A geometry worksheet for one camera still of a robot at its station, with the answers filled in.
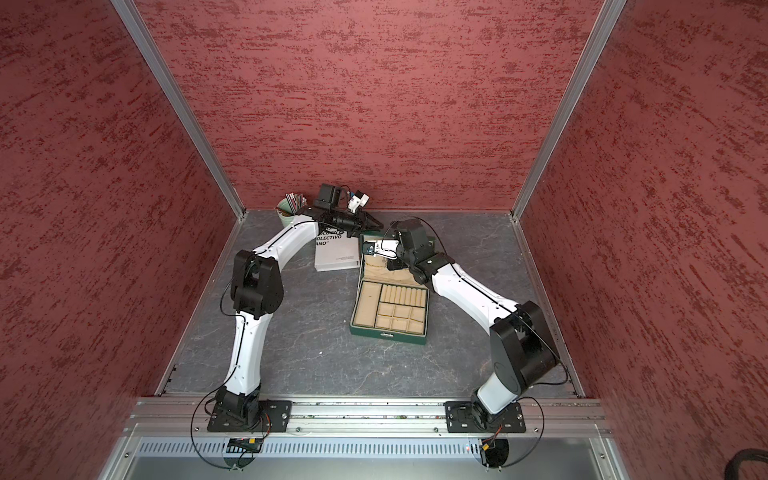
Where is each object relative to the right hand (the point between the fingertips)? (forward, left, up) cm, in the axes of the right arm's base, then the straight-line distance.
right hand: (396, 236), depth 87 cm
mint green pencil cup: (+14, +38, -6) cm, 41 cm away
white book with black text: (+7, +22, -16) cm, 28 cm away
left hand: (+4, +5, -3) cm, 7 cm away
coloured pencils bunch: (+20, +37, -4) cm, 42 cm away
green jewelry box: (-15, +3, -15) cm, 21 cm away
